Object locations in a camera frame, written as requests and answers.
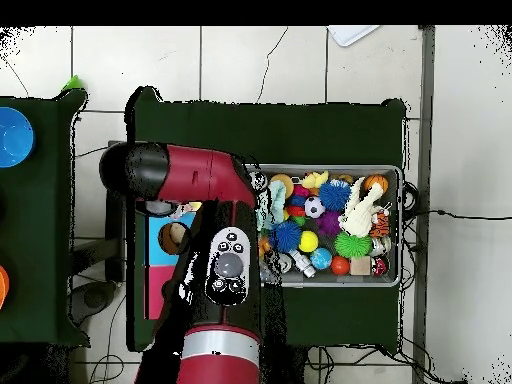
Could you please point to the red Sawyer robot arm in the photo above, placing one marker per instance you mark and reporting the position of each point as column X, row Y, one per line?
column 200, row 176

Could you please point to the wooden box with three holes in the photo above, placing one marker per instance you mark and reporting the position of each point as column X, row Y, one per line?
column 158, row 256

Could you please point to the silver mesh bin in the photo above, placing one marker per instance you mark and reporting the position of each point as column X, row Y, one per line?
column 394, row 240

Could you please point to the mint green cloth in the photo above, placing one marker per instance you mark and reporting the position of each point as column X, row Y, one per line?
column 276, row 204

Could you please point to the silver drink can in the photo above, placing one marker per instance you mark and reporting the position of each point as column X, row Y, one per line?
column 260, row 180

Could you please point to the small soccer ball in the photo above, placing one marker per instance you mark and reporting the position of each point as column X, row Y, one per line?
column 314, row 206

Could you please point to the yellow tennis ball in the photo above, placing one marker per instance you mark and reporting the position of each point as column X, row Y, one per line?
column 308, row 241

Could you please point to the silver toy robot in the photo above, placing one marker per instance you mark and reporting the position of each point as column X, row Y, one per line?
column 302, row 264

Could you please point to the blue globe ball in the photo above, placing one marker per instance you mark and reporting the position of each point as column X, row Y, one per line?
column 320, row 258

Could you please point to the blue spiky ball with eyes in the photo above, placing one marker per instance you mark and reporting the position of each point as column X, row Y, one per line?
column 335, row 195

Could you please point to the orange rubber ball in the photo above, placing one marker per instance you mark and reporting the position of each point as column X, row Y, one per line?
column 340, row 265

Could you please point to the green spiky ball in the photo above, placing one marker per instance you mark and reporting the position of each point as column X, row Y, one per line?
column 352, row 244

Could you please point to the dark green table cloth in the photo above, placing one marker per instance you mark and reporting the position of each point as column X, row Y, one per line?
column 320, row 132
column 40, row 208

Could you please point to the cream knitted cloth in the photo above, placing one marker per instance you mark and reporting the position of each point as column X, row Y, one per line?
column 360, row 216

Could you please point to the white board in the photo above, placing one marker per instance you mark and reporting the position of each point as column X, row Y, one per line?
column 352, row 34

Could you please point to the small green object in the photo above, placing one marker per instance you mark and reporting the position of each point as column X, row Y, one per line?
column 72, row 84

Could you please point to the blue plastic bowl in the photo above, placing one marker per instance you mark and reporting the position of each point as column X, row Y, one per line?
column 14, row 138

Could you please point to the orange plastic bowl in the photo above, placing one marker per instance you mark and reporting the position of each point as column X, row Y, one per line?
column 3, row 286

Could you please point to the grey metal post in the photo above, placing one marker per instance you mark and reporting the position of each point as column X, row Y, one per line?
column 426, row 100

